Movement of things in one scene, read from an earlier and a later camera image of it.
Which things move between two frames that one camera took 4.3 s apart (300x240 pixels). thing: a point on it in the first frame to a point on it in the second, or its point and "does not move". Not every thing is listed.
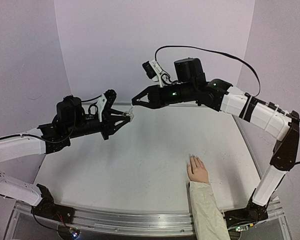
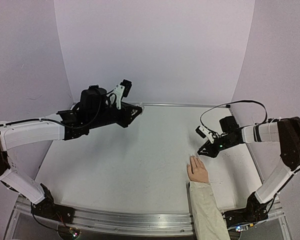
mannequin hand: x=196 y=170 does not move
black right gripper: x=154 y=96 to x=215 y=145
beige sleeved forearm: x=209 y=221 does not move
